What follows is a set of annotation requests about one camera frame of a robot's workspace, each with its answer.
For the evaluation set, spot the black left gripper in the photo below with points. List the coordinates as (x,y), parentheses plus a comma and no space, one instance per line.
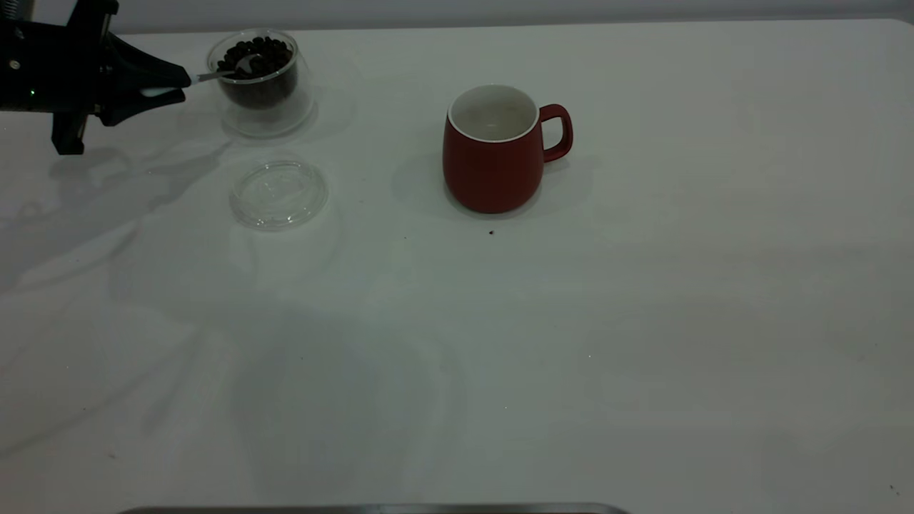
(43,68)

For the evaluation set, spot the red mug white inside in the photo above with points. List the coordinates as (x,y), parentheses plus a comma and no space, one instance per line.
(489,171)

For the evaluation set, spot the dark coffee beans pile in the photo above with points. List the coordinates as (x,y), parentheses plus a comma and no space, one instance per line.
(275,53)

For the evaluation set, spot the clear glass lid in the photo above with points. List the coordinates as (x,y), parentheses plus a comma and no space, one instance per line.
(278,200)

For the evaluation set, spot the clear double-wall glass jar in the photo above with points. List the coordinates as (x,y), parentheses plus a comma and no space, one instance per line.
(271,118)

